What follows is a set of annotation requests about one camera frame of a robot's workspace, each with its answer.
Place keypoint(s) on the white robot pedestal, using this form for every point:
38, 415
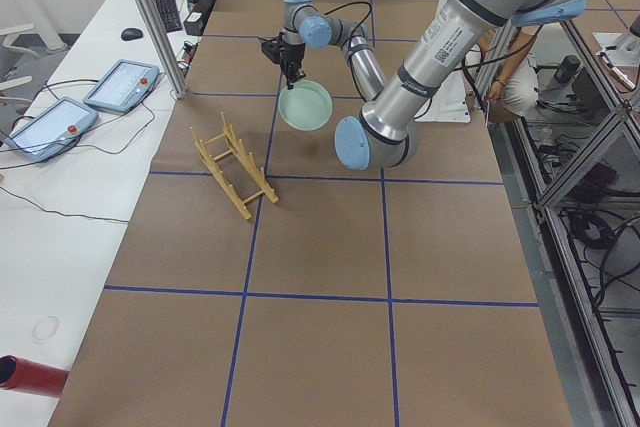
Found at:
450, 92

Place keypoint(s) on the wooden dish rack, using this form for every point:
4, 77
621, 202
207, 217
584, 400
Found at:
234, 168

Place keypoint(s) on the far teach pendant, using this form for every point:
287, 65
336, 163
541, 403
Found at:
123, 87

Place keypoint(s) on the near teach pendant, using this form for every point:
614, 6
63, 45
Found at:
49, 133

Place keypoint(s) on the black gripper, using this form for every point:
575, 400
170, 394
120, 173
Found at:
292, 53

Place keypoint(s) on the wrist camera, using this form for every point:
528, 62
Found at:
272, 48

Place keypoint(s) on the red cylinder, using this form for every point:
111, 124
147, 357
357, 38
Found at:
26, 376

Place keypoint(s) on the black keyboard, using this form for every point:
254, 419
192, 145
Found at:
169, 15

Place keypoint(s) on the aluminium frame post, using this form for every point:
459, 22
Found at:
159, 37

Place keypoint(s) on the teach pendant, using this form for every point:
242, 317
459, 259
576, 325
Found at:
123, 87
49, 133

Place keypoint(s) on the black computer mouse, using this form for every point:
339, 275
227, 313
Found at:
131, 33

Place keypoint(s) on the light green plate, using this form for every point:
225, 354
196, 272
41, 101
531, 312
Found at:
307, 106

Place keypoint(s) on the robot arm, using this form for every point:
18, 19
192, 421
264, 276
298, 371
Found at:
384, 133

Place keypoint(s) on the seated person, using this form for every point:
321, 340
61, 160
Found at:
514, 89

